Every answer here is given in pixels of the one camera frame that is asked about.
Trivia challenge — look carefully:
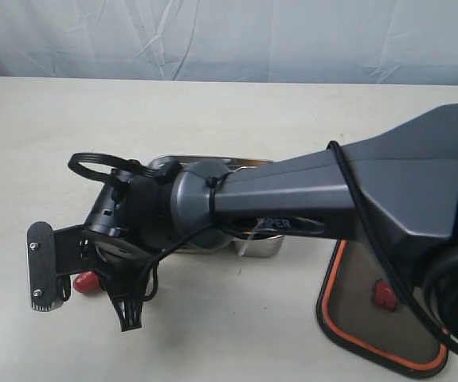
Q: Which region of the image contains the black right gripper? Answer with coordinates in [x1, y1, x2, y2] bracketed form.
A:
[53, 225, 159, 332]

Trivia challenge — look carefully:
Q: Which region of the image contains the red toy sausage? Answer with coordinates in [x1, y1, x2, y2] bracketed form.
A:
[72, 271, 101, 296]

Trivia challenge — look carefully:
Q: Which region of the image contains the dark transparent lunch box lid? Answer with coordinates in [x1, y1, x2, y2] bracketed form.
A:
[315, 240, 448, 380]

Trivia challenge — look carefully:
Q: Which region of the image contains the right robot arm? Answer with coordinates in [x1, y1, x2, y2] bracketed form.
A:
[51, 103, 458, 355]

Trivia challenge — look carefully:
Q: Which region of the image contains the steel two-compartment lunch box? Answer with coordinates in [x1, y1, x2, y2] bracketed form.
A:
[92, 154, 288, 259]

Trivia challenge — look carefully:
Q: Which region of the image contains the light blue backdrop cloth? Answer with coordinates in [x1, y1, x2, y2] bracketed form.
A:
[0, 1, 458, 85]

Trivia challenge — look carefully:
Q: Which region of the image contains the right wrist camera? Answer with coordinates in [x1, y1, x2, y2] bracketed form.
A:
[26, 221, 63, 312]

